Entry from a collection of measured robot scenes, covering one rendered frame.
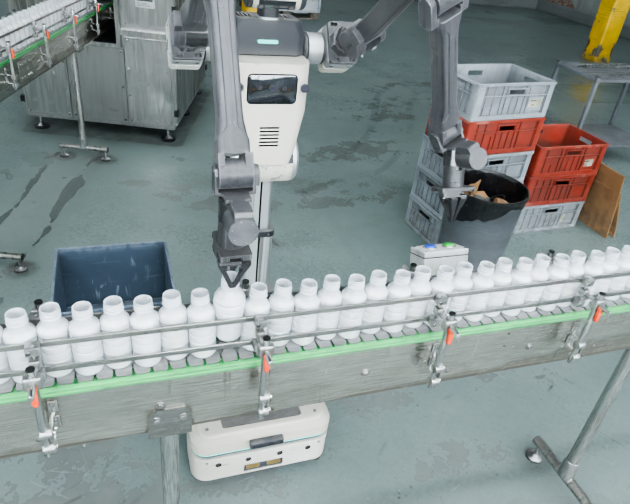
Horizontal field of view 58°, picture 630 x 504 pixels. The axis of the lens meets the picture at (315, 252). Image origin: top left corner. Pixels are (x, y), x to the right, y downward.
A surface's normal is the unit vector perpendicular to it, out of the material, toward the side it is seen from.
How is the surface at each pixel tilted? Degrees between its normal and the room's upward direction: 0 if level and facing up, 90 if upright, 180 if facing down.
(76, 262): 90
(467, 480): 0
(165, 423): 90
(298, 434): 90
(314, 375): 90
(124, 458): 0
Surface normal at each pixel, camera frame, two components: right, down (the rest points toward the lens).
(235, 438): 0.26, -0.44
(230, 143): 0.33, 0.04
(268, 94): 0.31, 0.54
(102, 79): 0.00, 0.54
